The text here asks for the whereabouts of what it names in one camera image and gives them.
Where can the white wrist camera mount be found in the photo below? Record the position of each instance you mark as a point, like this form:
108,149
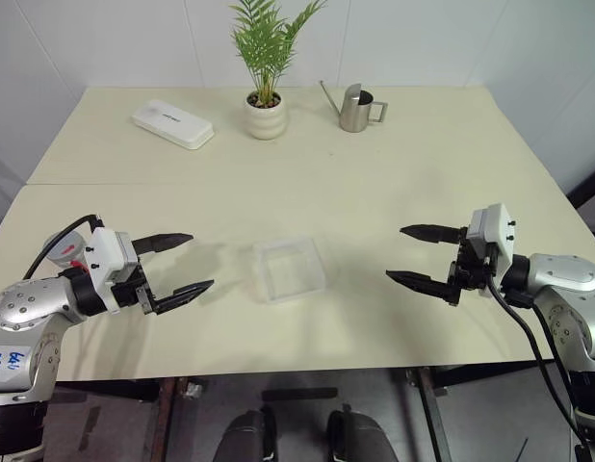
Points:
105,250
499,226

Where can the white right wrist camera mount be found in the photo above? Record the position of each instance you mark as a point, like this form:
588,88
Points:
499,226

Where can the black metal table leg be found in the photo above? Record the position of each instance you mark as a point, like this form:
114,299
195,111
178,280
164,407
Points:
434,418

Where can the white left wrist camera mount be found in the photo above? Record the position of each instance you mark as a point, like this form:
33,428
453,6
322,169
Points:
105,250

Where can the white flat rectangular box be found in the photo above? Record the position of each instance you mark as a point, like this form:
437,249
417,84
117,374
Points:
174,124

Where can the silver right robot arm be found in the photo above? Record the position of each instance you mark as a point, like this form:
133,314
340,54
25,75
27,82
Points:
562,276

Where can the dark rounded shape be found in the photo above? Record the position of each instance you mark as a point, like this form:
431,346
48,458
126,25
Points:
249,435
357,435

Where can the rusty metal table leg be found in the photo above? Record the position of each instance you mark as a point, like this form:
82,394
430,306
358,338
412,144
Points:
165,418

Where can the black slanted post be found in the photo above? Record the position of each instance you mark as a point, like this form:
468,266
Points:
588,185

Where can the steel watering can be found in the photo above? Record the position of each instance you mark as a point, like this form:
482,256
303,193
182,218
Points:
355,113

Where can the white ribbed plant pot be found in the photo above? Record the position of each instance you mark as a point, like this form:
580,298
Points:
265,120

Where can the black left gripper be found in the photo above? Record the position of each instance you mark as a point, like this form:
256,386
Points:
129,294

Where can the black table crossbar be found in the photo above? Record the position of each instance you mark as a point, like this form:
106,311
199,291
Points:
300,394

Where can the clear plastic container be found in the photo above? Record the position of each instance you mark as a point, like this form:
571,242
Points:
288,269

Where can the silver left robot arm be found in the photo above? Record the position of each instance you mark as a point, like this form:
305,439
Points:
23,308

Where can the green fern plant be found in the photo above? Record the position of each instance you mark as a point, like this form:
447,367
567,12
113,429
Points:
266,43

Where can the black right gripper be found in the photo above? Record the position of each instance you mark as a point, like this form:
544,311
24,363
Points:
471,269

